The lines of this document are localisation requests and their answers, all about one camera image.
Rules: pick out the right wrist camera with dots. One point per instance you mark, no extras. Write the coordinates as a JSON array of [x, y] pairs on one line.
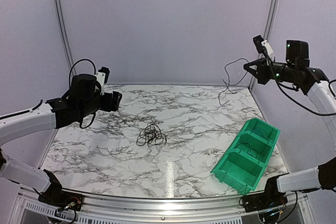
[[264, 47]]

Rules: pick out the left aluminium frame post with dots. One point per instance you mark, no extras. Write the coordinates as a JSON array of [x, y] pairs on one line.
[[64, 39]]

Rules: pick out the aluminium frame post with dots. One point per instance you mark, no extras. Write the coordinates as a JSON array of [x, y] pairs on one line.
[[269, 9], [64, 39]]

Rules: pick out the green three-compartment bin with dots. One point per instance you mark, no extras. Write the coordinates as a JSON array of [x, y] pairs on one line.
[[244, 162]]

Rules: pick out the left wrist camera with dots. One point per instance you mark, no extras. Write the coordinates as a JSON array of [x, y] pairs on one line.
[[102, 78]]

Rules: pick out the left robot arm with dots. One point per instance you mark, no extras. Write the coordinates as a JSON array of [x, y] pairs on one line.
[[85, 96]]

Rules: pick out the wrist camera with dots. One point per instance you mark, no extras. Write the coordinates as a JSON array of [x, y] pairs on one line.
[[264, 47], [102, 78]]

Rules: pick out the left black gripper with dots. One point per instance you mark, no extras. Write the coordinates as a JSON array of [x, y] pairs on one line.
[[107, 106]]

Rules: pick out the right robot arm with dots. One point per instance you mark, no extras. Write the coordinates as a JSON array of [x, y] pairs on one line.
[[317, 87]]

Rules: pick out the front aluminium rail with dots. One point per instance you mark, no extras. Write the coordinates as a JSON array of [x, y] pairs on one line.
[[96, 208]]

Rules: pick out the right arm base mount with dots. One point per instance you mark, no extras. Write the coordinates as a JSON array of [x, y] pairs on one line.
[[269, 198]]

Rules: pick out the right aluminium frame post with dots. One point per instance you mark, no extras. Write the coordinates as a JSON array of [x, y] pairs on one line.
[[269, 9]]

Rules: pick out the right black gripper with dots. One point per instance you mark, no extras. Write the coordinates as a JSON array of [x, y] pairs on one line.
[[261, 74]]

